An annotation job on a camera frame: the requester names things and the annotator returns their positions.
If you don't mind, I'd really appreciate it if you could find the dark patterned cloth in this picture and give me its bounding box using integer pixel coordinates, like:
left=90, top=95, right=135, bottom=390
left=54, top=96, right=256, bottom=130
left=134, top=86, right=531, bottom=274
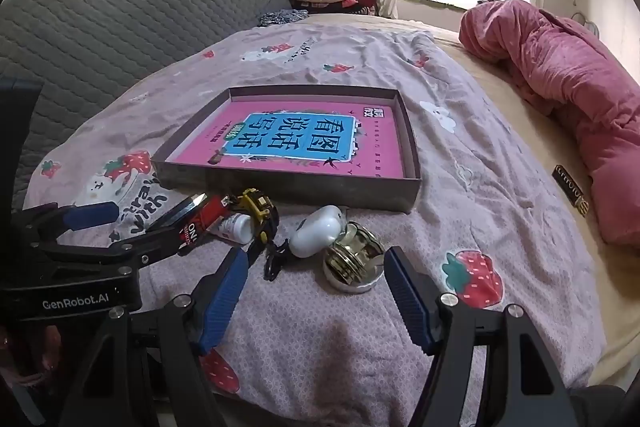
left=257, top=8, right=311, bottom=28

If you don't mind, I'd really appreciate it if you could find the pink comforter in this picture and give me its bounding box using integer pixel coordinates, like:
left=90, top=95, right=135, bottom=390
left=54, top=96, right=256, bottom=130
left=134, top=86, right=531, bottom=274
left=459, top=0, right=640, bottom=250

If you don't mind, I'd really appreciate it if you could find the black and gold packet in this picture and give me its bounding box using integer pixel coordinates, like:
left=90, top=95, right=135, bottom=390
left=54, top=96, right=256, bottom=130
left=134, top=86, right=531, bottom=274
left=552, top=164, right=591, bottom=217

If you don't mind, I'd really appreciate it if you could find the shiny metal pipe fitting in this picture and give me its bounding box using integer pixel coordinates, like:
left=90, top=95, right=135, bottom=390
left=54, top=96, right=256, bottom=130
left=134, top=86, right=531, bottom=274
left=322, top=221, right=386, bottom=283

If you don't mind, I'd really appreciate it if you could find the white earbuds case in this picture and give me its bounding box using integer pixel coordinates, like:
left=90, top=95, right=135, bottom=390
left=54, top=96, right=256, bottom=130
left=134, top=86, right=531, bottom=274
left=289, top=205, right=348, bottom=259

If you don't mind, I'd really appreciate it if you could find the red and black lighter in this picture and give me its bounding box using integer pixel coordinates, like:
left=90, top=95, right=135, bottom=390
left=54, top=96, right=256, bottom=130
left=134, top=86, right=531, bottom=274
left=147, top=193, right=232, bottom=257

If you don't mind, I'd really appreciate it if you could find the beige bedsheet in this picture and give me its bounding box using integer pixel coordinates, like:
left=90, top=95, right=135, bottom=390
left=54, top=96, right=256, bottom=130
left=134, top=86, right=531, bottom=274
left=300, top=12, right=640, bottom=408

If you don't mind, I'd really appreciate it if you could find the small white bottle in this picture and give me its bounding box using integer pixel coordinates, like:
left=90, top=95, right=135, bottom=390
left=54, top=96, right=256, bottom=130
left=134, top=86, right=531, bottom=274
left=210, top=213, right=253, bottom=244

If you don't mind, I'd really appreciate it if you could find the pink book with blue label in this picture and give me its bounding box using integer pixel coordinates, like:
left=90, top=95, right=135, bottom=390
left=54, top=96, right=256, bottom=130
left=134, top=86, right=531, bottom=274
left=167, top=96, right=405, bottom=180

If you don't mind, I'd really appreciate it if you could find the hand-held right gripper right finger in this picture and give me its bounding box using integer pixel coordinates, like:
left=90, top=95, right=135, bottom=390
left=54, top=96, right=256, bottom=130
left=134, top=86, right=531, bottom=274
left=382, top=246, right=581, bottom=427

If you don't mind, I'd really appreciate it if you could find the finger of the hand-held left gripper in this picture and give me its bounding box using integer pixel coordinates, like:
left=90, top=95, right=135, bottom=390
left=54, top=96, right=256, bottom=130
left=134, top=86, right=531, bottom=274
left=45, top=227, right=186, bottom=278
left=12, top=201, right=119, bottom=248

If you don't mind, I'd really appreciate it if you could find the grey quilted headboard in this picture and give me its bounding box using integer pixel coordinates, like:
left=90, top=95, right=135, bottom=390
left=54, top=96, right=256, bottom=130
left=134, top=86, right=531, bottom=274
left=0, top=0, right=291, bottom=212

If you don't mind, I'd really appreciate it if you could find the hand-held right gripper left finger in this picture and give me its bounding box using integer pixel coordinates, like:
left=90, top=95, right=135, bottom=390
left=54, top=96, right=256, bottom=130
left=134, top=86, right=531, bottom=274
left=60, top=247, right=251, bottom=427

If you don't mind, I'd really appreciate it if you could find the shallow grey cardboard box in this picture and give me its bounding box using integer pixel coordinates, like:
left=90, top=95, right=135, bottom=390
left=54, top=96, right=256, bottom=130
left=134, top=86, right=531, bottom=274
left=151, top=87, right=422, bottom=214

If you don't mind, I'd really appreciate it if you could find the pink strawberry printed blanket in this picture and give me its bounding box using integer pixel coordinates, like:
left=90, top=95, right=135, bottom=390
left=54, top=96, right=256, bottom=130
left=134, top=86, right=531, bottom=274
left=22, top=23, right=608, bottom=413

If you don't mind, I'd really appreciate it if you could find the yellow and black wristwatch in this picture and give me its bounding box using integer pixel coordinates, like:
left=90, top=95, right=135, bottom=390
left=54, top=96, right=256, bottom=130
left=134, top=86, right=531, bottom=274
left=227, top=188, right=291, bottom=283

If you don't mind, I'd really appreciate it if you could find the round wire fan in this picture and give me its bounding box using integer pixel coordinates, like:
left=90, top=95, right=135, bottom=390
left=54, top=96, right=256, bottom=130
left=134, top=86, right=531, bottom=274
left=570, top=12, right=601, bottom=38

